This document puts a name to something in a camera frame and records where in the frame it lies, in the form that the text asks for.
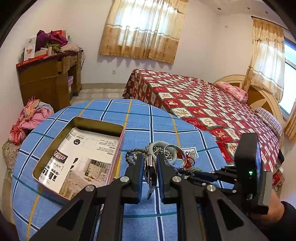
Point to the white cardboard box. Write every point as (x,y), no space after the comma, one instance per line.
(29,51)

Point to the pale jade bangle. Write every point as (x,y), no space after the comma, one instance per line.
(160,147)

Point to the clothes heap on floor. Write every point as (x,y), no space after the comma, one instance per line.
(33,113)

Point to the beige centre window curtain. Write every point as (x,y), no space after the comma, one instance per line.
(143,30)

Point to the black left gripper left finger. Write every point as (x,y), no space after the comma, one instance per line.
(96,213)

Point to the silver wrist watch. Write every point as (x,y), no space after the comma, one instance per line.
(150,174)

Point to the pile of clothes on cabinet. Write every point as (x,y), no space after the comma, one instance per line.
(56,41)

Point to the pink pillow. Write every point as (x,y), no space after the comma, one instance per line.
(238,93)

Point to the person's right hand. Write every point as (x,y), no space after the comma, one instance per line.
(275,212)

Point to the brown wooden cabinet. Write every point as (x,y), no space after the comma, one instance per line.
(53,79)

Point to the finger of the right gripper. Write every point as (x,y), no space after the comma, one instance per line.
(225,183)
(217,172)

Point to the red patchwork bed cover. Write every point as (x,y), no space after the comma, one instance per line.
(207,107)

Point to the white cloth label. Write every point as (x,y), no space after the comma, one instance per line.
(191,152)

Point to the cream wooden headboard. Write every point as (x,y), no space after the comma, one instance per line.
(256,96)

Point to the pink metal tin box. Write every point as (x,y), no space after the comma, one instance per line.
(85,124)

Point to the blue plaid table cloth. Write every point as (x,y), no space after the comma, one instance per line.
(33,205)

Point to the silver metal bangle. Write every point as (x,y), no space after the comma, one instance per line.
(181,158)

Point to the beige right window curtain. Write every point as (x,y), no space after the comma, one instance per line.
(267,66)

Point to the plaid purple pillow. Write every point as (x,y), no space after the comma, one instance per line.
(270,121)

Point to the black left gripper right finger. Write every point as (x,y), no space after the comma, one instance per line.
(203,213)

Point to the red knot cord charm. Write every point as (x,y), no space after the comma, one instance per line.
(190,162)

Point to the beige window curtain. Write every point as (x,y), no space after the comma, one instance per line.
(267,66)
(143,30)

